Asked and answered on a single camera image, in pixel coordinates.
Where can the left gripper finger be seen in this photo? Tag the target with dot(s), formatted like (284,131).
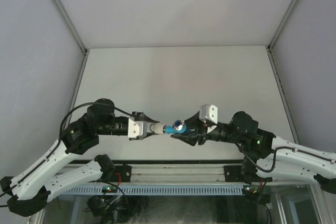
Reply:
(149,134)
(149,120)

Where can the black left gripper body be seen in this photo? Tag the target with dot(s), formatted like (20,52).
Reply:
(140,114)

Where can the blue water faucet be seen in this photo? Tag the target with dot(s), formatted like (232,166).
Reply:
(178,127)

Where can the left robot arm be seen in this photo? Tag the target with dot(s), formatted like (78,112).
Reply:
(33,189)

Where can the white pipe elbow fitting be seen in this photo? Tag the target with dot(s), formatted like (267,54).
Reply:
(158,128)

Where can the aluminium frame post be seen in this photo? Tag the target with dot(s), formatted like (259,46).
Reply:
(285,18)
(69,24)

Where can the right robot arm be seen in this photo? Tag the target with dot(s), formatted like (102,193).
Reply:
(265,154)

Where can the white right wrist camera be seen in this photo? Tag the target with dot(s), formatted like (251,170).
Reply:
(208,114)

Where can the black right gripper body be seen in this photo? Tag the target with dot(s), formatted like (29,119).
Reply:
(204,135)

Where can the left aluminium frame post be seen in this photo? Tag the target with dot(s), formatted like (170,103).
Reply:
(69,24)

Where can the aluminium front rail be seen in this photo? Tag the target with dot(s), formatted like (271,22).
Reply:
(180,172)

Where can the right aluminium frame post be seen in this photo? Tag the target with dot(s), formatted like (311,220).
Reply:
(285,18)

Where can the blue slotted cable duct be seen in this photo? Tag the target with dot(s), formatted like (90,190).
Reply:
(157,190)

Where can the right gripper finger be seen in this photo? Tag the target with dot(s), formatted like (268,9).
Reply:
(189,138)
(193,122)

